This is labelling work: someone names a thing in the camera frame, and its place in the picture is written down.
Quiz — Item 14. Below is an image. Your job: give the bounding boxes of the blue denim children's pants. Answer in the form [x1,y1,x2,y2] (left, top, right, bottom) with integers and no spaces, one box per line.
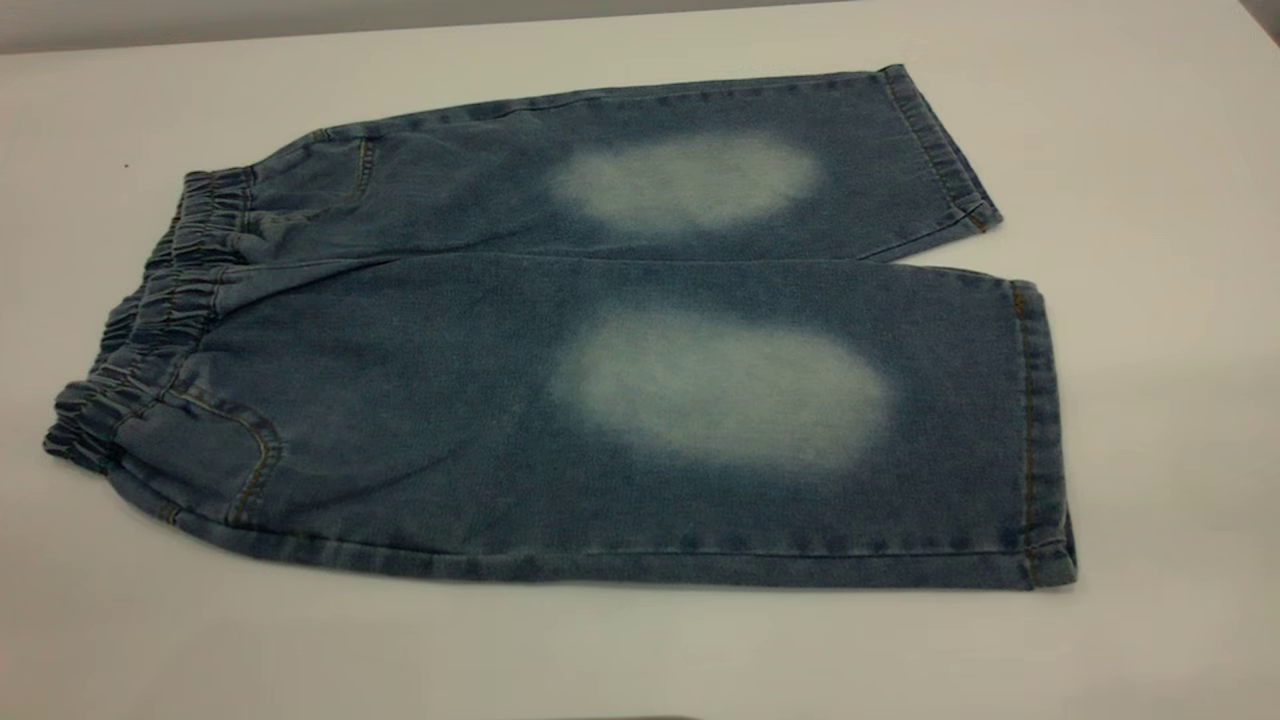
[42,63,1079,591]

